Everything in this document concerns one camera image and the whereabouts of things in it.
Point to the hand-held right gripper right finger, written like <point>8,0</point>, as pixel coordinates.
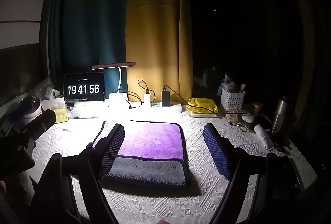
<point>216,152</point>

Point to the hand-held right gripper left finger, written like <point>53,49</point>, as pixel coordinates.
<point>111,151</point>

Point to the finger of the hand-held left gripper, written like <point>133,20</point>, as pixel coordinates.
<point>42,119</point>

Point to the purple and grey towel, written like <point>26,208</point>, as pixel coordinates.
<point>152,141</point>

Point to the yellow tissue pack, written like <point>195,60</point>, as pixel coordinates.
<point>60,115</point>

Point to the white tissue box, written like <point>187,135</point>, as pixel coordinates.
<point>53,103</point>

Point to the white earbuds case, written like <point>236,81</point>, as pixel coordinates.
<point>248,118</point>

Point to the yellow wipes packet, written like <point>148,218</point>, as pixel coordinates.
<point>203,105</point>

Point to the white tube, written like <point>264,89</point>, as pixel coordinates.
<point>263,136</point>

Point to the tablet with clock display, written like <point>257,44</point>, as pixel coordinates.
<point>84,89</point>

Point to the white desk lamp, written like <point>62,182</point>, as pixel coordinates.
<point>117,98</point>

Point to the white slotted basket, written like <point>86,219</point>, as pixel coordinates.
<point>232,100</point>

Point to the gold lid jar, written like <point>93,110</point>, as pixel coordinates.
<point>258,105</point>

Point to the white charger plug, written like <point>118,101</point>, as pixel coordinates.
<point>147,98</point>

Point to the white textured table cloth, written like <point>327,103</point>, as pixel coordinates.
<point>155,203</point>

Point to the white power strip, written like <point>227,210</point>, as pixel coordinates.
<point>165,107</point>

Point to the black charger plug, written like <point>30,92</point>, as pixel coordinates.
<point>165,98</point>

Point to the steel thermos bottle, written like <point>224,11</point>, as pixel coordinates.
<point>281,115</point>

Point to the teal curtain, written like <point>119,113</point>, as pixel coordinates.
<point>88,19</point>

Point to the yellow curtain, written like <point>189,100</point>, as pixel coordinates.
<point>157,32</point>

